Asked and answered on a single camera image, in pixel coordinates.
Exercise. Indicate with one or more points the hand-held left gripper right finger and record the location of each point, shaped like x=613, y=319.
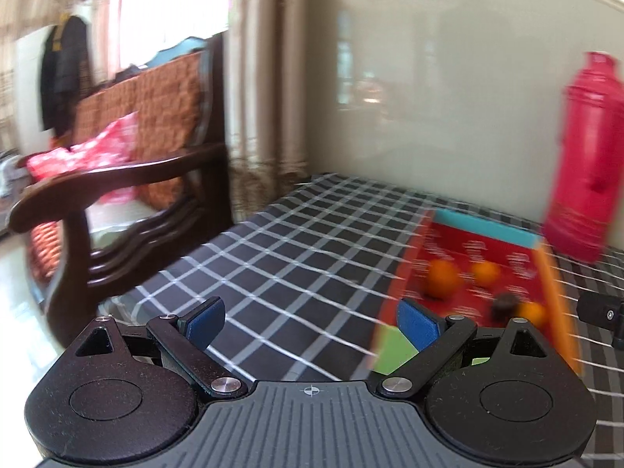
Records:
x=414, y=325

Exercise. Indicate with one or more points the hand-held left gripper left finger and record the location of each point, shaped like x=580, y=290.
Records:
x=204, y=322

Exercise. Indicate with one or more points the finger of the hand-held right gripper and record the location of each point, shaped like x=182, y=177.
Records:
x=602, y=313

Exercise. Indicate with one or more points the orange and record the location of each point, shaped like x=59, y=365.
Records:
x=441, y=278
x=486, y=273
x=531, y=313

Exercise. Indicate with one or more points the dark round fruit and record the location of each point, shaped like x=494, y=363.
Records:
x=504, y=304

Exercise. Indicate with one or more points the red cardboard box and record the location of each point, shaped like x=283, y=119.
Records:
x=487, y=248

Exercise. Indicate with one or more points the black checkered tablecloth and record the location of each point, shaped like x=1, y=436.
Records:
x=292, y=263

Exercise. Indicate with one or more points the red thermos flask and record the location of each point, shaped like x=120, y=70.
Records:
x=585, y=165

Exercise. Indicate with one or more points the dark wooden armchair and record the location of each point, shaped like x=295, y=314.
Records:
x=122, y=170

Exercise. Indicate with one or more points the red floral cloth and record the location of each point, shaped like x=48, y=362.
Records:
x=92, y=156

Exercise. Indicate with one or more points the orange patterned chair cushion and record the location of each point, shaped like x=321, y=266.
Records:
x=161, y=102

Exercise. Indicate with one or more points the beige curtain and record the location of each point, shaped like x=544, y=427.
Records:
x=265, y=73

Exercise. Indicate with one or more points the blue cloth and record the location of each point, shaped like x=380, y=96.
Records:
x=178, y=49

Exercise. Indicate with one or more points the dark hanging jacket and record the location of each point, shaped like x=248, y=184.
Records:
x=63, y=73

